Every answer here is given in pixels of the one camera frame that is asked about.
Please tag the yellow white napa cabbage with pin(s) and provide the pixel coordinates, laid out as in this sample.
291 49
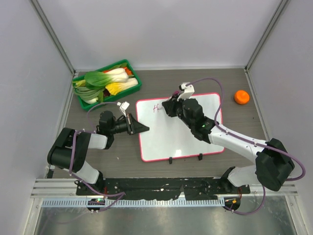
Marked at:
117 87

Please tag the green scallion bunch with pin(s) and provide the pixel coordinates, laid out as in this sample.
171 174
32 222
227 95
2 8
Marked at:
87 95

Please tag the orange tangerine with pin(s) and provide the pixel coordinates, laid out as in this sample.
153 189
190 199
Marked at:
241 97

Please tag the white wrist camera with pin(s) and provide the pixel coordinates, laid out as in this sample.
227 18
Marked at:
187 90
123 107

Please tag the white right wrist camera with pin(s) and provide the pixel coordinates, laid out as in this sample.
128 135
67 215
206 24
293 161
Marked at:
187 90

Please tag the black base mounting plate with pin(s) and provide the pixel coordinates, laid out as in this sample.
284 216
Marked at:
165 189

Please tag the purple capped marker pen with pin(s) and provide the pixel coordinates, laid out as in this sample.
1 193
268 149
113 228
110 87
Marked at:
170 103

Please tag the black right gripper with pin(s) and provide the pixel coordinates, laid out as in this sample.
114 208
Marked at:
170 105

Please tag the white slotted cable duct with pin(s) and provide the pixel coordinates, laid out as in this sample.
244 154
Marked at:
97 202

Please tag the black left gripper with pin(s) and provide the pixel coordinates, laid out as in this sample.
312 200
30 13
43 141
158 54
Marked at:
138 128

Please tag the pink framed whiteboard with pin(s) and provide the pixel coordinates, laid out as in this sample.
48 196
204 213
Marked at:
168 137

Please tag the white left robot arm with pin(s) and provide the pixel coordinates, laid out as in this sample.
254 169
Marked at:
69 151

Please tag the green plastic vegetable tray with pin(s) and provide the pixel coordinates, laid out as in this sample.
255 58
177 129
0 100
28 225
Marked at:
80 82

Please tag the metal wire whiteboard stand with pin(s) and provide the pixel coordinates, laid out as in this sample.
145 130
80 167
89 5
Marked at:
199 157

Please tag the green bok choy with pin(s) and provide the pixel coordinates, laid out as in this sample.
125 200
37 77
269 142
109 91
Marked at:
101 79

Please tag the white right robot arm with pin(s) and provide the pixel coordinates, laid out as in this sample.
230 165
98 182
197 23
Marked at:
272 166

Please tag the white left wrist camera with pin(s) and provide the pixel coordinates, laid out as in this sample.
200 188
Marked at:
123 107

